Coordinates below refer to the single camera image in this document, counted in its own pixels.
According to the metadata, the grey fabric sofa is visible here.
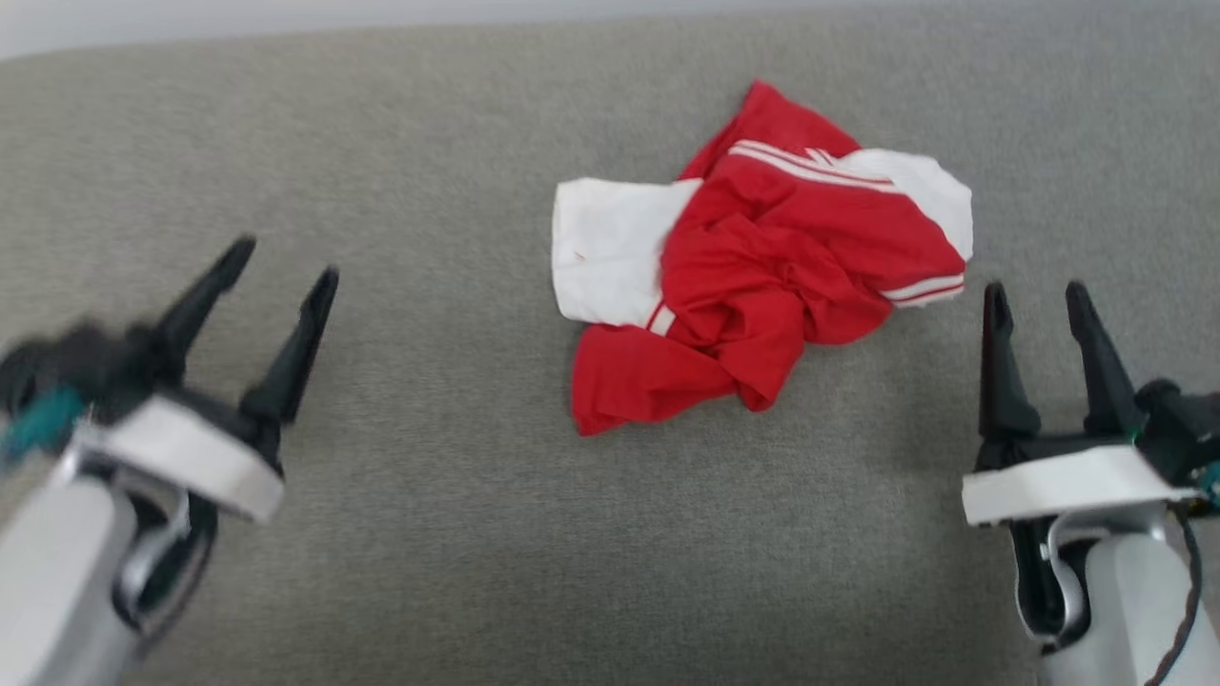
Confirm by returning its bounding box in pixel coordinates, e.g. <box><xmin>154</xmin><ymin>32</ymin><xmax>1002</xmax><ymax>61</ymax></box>
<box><xmin>0</xmin><ymin>0</ymin><xmax>1220</xmax><ymax>686</ymax></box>

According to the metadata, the red and white garment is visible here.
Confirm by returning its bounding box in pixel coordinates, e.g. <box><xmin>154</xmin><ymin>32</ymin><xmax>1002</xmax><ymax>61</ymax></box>
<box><xmin>551</xmin><ymin>80</ymin><xmax>975</xmax><ymax>437</ymax></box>

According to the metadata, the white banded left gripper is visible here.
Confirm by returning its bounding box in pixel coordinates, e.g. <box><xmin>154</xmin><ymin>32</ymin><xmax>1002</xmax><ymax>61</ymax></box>
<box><xmin>74</xmin><ymin>235</ymin><xmax>341</xmax><ymax>524</ymax></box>

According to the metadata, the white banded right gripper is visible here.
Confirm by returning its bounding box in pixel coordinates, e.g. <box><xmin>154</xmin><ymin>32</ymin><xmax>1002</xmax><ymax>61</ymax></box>
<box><xmin>961</xmin><ymin>280</ymin><xmax>1198</xmax><ymax>528</ymax></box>

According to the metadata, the thin black cable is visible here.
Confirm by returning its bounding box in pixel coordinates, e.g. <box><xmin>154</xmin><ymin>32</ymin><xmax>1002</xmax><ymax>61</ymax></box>
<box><xmin>1144</xmin><ymin>510</ymin><xmax>1205</xmax><ymax>686</ymax></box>

